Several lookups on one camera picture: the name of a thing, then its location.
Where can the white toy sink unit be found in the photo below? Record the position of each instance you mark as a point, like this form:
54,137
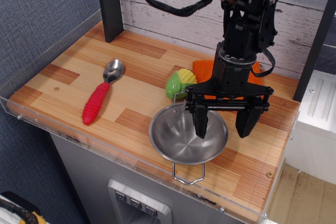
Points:
311,147

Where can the yellow black object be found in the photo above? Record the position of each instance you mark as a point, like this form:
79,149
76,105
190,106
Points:
12,213

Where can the toy corn cob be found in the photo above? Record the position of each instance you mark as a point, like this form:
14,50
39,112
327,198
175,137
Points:
178,82

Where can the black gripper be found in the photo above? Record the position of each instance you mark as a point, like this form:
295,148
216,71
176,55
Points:
228,89

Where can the silver dispenser panel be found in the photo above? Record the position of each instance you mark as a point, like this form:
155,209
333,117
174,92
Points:
133,206

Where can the left dark vertical post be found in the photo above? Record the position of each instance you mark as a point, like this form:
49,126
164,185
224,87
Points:
112,18

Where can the dark vertical post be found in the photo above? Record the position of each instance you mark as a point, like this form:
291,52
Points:
312,58
112,18

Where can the clear acrylic guard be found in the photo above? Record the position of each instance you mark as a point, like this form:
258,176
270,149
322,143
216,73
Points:
55,60

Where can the right dark vertical post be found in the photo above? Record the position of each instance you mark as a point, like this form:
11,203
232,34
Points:
312,58

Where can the orange folded cloth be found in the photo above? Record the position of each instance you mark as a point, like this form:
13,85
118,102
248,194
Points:
203,69

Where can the stainless steel pot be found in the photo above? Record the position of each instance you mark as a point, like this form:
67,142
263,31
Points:
172,134

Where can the red handled metal spoon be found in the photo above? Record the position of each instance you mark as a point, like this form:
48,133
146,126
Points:
113,72

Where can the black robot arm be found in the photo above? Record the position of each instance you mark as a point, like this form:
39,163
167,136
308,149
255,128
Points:
248,30

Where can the grey toy fridge cabinet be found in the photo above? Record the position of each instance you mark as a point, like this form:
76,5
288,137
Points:
90,173

